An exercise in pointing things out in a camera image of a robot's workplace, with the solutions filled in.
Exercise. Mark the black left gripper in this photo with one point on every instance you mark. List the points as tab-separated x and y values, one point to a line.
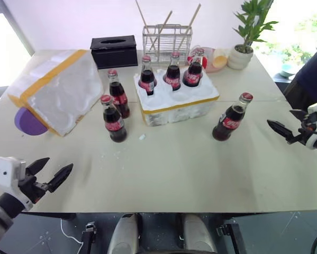
32	186

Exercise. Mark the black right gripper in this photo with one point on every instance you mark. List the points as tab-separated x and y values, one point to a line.
307	127

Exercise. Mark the glass cola bottle red cap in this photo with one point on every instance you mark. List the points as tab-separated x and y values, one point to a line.
114	121
172	75
229	121
147	78
118	95
193	74

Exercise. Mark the white foam lid yellow tape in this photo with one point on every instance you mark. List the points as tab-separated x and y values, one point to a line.
57	90

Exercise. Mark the small white plastic piece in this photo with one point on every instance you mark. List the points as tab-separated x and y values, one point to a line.
142	137

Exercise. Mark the white foam bottle tray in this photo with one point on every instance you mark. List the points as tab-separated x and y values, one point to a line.
179	105

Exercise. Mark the black tissue box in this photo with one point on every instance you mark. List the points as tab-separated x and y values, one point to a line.
114	54

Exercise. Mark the person in dark clothes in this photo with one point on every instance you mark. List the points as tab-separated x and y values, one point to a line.
310	76

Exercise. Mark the pale green bowl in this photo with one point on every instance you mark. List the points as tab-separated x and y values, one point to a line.
287	71

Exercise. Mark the purple round disc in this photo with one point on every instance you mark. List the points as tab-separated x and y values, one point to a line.
28	123

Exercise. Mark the white ribbed plant pot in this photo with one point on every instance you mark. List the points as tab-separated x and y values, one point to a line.
239	59

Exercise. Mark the yellow plastic cup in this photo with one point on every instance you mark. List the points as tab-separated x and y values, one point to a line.
219	61

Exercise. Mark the silver rounded robot leg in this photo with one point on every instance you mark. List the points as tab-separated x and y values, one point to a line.
199	234
123	234

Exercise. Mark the green potted plant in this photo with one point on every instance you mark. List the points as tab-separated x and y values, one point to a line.
252	22

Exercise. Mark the wooden chopstick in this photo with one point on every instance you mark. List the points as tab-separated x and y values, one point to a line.
191	23
162	27
145	22

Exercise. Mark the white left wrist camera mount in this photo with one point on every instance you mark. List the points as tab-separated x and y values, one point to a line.
5	172

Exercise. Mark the black table leg bracket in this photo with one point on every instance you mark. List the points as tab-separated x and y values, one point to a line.
89	238
233	238

